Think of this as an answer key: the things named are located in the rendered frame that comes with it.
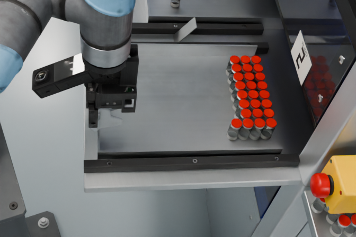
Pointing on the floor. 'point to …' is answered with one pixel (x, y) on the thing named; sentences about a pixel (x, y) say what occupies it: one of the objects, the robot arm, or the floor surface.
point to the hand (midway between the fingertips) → (91, 124)
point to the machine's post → (314, 162)
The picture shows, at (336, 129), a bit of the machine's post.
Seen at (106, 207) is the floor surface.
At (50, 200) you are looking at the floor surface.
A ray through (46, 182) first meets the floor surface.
